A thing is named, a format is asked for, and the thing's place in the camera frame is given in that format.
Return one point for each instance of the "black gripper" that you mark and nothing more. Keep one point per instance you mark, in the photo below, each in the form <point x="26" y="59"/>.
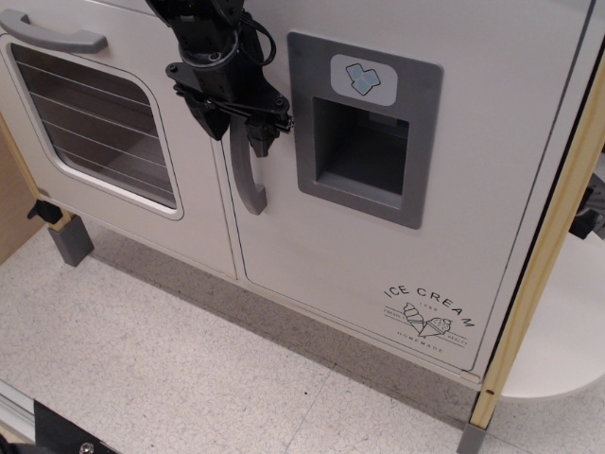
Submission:
<point x="221" y="84"/>

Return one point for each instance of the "grey fridge door handle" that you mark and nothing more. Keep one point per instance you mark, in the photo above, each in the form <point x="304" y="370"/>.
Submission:
<point x="252" y="194"/>

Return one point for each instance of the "white toy fridge door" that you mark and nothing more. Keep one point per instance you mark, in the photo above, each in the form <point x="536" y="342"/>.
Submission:
<point x="514" y="74"/>

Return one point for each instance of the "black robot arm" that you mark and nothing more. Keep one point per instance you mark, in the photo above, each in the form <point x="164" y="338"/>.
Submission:
<point x="207" y="26"/>

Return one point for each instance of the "grey ice dispenser panel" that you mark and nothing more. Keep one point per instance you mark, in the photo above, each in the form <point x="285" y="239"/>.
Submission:
<point x="365" y="124"/>

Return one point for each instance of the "white toy oven door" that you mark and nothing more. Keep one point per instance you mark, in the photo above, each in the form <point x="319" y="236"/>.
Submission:
<point x="104" y="135"/>

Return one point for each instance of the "grey left foot cap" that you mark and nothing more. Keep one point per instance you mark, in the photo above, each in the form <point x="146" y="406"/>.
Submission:
<point x="73" y="241"/>

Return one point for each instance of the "grey foot cap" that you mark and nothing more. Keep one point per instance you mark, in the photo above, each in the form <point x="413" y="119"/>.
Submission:
<point x="471" y="439"/>
<point x="73" y="241"/>

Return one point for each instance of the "black clamp knob left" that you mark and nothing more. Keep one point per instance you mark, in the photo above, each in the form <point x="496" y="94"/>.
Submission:
<point x="45" y="210"/>

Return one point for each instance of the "left wooden side panel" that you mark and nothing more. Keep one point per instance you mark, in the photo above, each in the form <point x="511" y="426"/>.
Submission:
<point x="16" y="200"/>

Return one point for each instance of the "black clamp right edge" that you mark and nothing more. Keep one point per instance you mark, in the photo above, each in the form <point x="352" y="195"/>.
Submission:
<point x="590" y="214"/>

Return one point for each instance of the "grey right foot cap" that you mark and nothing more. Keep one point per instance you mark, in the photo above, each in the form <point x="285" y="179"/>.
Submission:
<point x="471" y="439"/>

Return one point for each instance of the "white round table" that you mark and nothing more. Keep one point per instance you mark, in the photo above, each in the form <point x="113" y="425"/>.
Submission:
<point x="563" y="350"/>

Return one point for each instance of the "grey oven door handle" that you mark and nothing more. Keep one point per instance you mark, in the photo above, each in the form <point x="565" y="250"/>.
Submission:
<point x="16" y="23"/>

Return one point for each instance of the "right wooden cabinet post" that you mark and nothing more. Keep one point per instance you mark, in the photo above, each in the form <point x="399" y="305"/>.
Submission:
<point x="577" y="168"/>

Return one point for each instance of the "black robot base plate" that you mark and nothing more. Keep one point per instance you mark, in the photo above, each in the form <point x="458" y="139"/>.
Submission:
<point x="55" y="434"/>

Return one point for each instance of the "aluminium rail bottom left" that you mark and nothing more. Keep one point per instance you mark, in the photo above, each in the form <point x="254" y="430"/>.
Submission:
<point x="17" y="414"/>

